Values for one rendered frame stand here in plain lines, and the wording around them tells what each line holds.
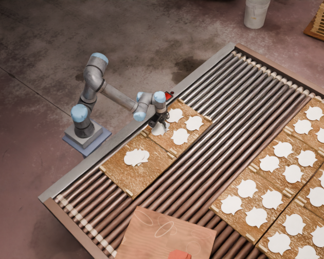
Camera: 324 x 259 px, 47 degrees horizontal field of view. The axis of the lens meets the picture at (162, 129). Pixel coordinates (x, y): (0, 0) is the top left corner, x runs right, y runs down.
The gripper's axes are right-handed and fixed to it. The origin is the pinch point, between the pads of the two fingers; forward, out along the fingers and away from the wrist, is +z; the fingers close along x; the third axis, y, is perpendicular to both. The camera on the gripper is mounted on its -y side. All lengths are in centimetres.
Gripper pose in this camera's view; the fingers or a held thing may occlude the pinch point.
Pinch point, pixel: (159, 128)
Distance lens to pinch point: 272.4
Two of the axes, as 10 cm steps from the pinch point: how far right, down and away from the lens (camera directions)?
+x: -7.4, -5.2, 4.2
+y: 6.7, -6.1, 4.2
